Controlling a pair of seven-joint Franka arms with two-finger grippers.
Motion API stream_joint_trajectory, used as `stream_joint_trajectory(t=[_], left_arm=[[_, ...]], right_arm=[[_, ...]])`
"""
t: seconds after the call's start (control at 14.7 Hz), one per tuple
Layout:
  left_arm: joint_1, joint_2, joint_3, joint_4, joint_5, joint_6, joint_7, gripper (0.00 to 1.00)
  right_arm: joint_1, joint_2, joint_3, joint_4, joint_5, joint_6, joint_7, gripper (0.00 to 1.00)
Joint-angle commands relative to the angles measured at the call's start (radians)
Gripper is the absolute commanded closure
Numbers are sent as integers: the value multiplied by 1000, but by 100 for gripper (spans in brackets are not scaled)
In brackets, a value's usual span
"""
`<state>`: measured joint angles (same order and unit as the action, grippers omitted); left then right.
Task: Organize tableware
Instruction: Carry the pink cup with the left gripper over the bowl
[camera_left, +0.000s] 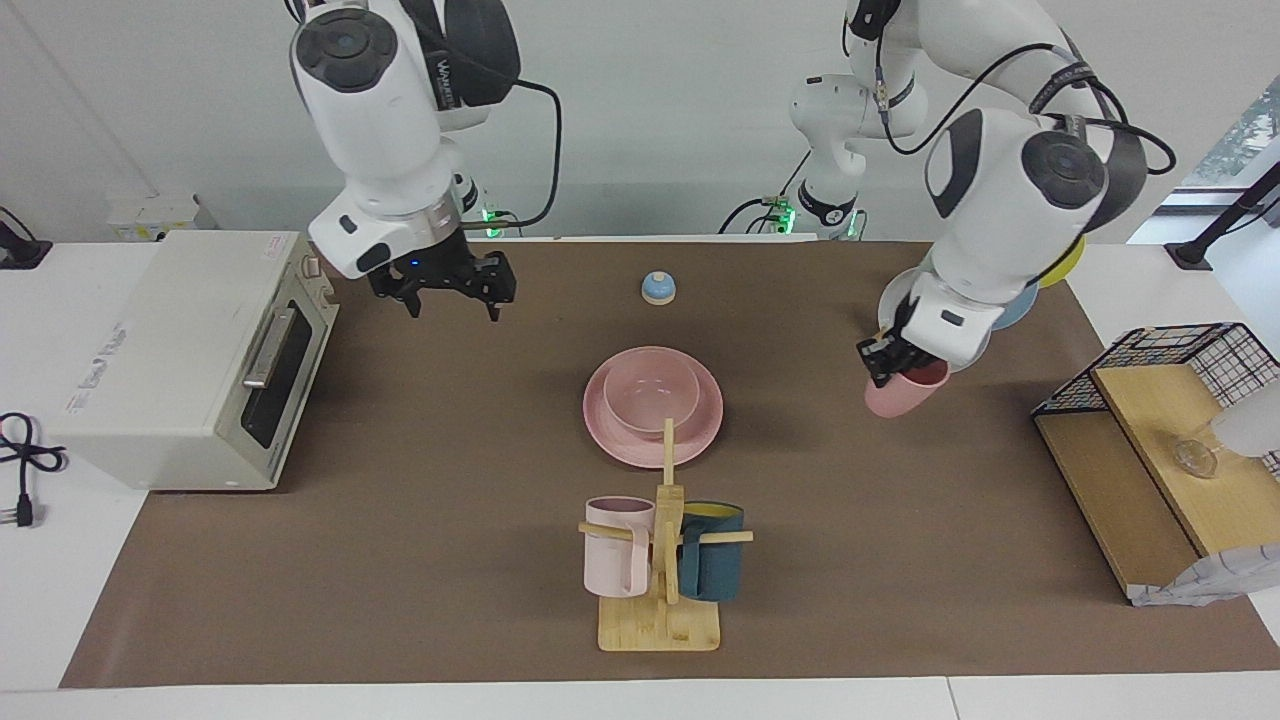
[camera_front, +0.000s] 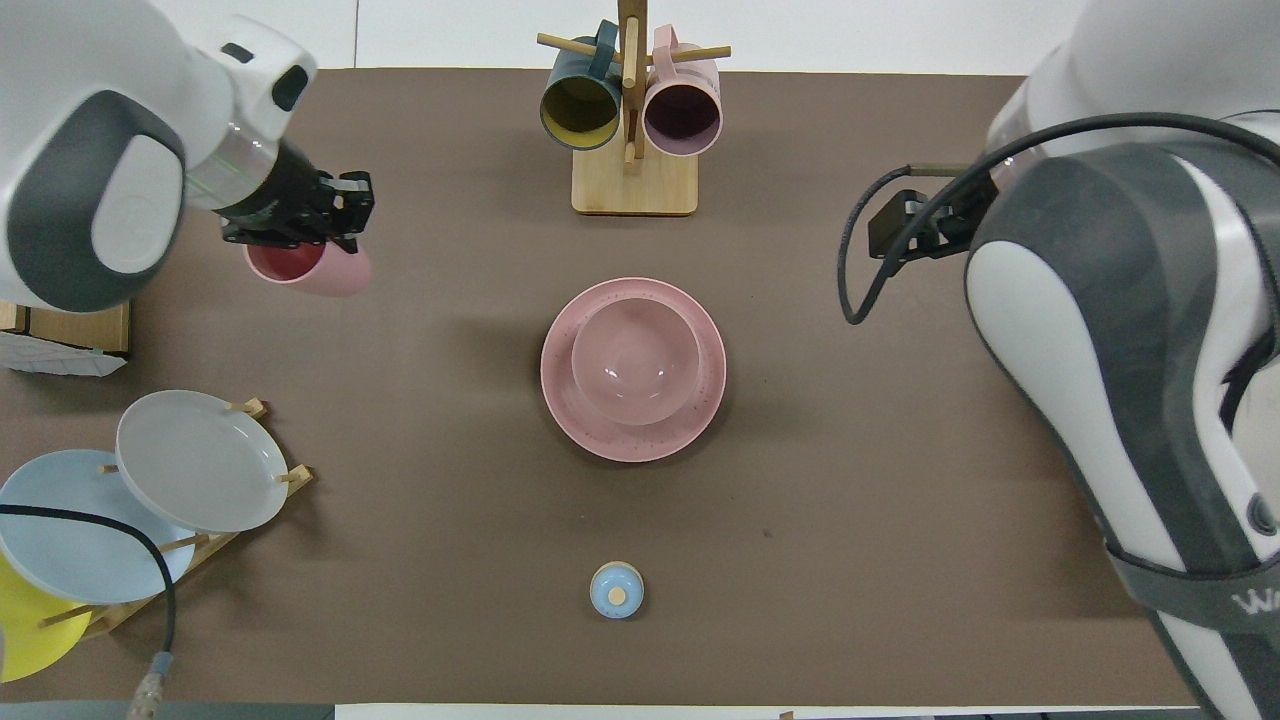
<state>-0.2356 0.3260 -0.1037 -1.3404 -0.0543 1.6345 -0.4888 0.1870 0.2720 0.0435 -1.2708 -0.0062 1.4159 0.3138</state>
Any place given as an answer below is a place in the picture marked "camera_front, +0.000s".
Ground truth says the speckled pink plate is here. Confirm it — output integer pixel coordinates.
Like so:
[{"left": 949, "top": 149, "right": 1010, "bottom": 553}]
[{"left": 540, "top": 277, "right": 728, "bottom": 464}]

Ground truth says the light blue plate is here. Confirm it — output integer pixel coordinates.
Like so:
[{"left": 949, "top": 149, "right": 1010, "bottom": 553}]
[{"left": 0, "top": 449, "right": 197, "bottom": 605}]

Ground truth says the yellow plate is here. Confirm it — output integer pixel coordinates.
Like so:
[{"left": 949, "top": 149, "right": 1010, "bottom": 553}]
[{"left": 0, "top": 555, "right": 93, "bottom": 685}]

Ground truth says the wooden plate rack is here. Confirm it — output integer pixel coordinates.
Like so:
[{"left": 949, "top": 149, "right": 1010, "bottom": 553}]
[{"left": 38, "top": 396, "right": 314, "bottom": 642}]

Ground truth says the grey plate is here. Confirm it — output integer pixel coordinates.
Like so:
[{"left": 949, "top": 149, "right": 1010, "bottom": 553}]
[{"left": 115, "top": 389, "right": 291, "bottom": 534}]

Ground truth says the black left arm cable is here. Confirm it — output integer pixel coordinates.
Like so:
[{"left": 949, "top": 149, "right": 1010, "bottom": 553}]
[{"left": 0, "top": 503, "right": 179, "bottom": 720}]

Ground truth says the pink tumbler cup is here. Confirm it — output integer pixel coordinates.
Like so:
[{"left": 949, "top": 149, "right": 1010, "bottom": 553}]
[{"left": 244, "top": 234, "right": 374, "bottom": 299}]

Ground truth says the brown table mat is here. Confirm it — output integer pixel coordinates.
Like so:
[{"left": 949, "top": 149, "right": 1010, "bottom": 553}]
[{"left": 0, "top": 67, "right": 1196, "bottom": 707}]

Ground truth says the pink bowl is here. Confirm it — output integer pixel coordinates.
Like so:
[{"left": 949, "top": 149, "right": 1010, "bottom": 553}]
[{"left": 570, "top": 297, "right": 703, "bottom": 427}]

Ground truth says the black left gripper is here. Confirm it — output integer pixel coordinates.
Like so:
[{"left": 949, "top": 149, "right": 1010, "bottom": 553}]
[{"left": 214, "top": 140, "right": 377, "bottom": 255}]

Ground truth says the teal mug yellow inside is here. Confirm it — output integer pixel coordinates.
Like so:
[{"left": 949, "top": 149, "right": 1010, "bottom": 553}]
[{"left": 539, "top": 20, "right": 624, "bottom": 152}]

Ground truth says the wooden mug tree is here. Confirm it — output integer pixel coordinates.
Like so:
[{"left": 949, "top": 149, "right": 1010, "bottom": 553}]
[{"left": 536, "top": 0, "right": 733, "bottom": 217}]

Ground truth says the pink mug purple inside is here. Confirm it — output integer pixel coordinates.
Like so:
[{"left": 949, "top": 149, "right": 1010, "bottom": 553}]
[{"left": 642, "top": 25, "right": 724, "bottom": 159}]

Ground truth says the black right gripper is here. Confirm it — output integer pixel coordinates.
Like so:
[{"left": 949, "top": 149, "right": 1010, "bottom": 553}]
[{"left": 866, "top": 168, "right": 1003, "bottom": 264}]

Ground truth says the wood and wire shelf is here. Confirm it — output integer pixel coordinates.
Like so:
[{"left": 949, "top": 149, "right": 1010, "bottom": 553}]
[{"left": 0, "top": 298, "right": 132, "bottom": 378}]

